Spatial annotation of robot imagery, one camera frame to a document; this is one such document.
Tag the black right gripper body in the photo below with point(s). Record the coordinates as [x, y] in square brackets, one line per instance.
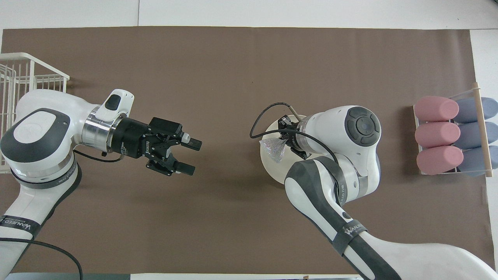
[297, 140]

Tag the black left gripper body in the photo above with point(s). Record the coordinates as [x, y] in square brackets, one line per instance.
[132, 138]

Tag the clear plastic bag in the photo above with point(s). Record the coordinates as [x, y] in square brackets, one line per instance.
[274, 149]

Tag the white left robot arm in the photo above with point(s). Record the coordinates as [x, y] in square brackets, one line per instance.
[39, 132]

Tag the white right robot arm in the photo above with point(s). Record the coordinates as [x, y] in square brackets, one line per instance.
[350, 128]

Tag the cream round plate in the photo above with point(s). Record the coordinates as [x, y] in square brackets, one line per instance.
[272, 171]

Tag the brown table mat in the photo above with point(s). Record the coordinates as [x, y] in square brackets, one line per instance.
[218, 70]

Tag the blue cup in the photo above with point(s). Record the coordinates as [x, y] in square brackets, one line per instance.
[488, 110]
[472, 161]
[491, 134]

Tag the cup rack with wooden rod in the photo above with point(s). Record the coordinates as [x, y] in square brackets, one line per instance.
[481, 132]

